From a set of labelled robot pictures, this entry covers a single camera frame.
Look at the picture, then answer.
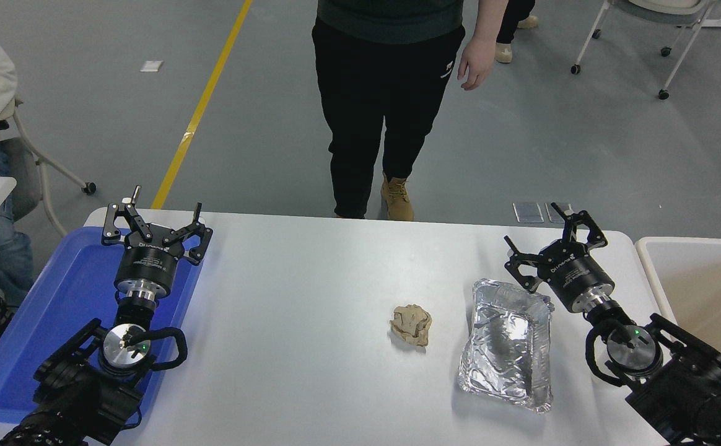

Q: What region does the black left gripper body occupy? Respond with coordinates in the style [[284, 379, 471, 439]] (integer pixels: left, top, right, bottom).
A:
[[114, 224, 183, 291]]

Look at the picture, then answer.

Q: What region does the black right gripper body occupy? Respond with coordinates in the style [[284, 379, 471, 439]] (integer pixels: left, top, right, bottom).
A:
[[538, 240, 616, 313]]

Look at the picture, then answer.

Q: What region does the standing person's hand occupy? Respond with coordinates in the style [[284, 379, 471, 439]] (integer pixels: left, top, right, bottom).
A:
[[458, 36, 498, 92]]

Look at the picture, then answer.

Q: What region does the silver foil tray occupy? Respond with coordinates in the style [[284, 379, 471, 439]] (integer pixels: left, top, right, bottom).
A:
[[458, 278, 555, 414]]

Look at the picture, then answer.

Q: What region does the blue plastic tray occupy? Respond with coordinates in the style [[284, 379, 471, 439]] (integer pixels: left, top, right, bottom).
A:
[[0, 226, 204, 425]]

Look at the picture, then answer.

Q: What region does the grey chair with white legs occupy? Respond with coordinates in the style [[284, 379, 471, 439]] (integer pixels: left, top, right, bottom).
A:
[[0, 99, 97, 239]]

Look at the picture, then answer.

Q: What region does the crumpled tan paper ball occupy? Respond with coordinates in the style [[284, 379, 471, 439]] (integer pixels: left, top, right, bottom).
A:
[[389, 304, 433, 348]]

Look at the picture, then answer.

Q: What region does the large pale bin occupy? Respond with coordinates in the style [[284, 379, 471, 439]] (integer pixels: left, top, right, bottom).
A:
[[635, 237, 721, 403]]

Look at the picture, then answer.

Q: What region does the white wheeled chair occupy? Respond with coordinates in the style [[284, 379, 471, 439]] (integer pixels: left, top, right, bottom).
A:
[[571, 0, 717, 100]]

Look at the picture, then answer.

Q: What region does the walking person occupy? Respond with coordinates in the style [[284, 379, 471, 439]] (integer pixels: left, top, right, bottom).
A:
[[494, 0, 540, 64]]

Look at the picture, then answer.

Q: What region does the standing person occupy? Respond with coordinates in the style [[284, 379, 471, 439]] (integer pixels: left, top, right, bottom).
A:
[[311, 0, 510, 222]]

